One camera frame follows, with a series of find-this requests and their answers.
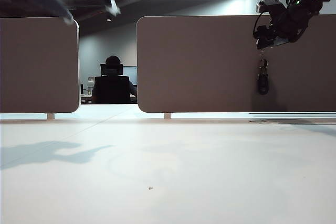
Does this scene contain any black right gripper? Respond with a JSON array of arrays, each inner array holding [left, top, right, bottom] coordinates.
[[253, 0, 322, 50]]

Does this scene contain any bunch of keys with black fob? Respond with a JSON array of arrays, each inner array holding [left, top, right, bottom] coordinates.
[[256, 56, 270, 96]]

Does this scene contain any left grey partition panel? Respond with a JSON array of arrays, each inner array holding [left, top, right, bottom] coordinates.
[[0, 16, 80, 114]]

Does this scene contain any grey partition panel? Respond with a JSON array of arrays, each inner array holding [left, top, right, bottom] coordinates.
[[136, 15, 336, 113], [0, 16, 80, 114]]

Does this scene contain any seated person in dark clothes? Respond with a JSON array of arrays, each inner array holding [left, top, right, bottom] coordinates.
[[91, 55, 139, 104]]

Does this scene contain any right grey partition panel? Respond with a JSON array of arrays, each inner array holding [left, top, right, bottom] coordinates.
[[136, 15, 336, 113]]

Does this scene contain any computer monitor with bright screen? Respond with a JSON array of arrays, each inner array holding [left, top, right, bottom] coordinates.
[[122, 66, 138, 87]]

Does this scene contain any black mesh office chair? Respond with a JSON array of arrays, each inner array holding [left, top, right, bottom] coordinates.
[[91, 63, 132, 105]]

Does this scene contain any black camera cable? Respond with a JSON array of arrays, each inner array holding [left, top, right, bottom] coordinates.
[[253, 10, 271, 36]]

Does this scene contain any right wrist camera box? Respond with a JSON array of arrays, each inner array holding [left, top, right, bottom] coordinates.
[[256, 0, 287, 14]]

